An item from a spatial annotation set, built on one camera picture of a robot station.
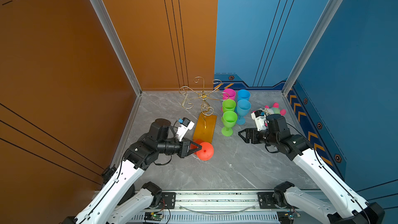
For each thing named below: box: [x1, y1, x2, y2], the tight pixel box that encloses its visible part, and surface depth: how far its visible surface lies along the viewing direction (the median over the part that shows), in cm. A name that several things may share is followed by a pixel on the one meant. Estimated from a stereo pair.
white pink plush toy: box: [251, 102, 287, 116], surface depth 103 cm
